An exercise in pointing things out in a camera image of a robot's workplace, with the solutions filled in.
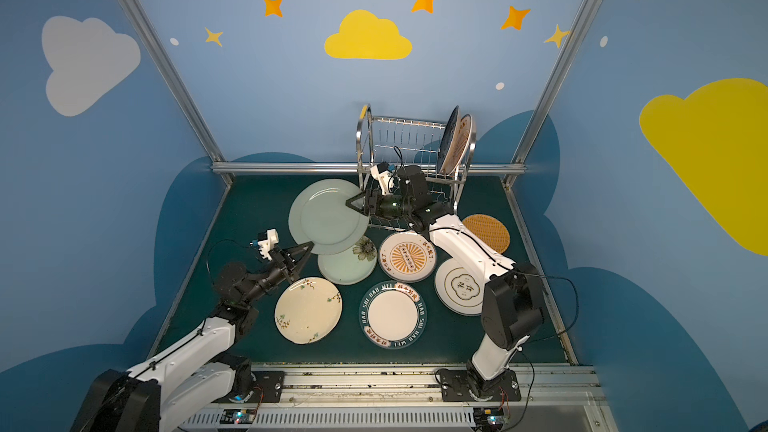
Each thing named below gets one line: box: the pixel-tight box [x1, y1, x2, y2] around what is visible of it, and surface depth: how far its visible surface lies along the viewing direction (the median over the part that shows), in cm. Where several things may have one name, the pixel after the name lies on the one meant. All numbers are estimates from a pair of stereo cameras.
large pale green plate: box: [288, 178, 369, 255], surface depth 81 cm
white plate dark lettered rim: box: [359, 281, 428, 350], surface depth 88 cm
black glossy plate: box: [436, 105, 459, 172], surface depth 92 cm
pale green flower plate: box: [318, 235, 378, 285], surface depth 98 cm
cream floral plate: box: [274, 276, 343, 345], surface depth 88 cm
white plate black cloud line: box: [434, 258, 486, 317], surface depth 92 cm
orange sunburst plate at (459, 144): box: [441, 114, 473, 175], surface depth 80 cm
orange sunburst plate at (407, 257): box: [379, 232, 437, 283], surface depth 100 cm
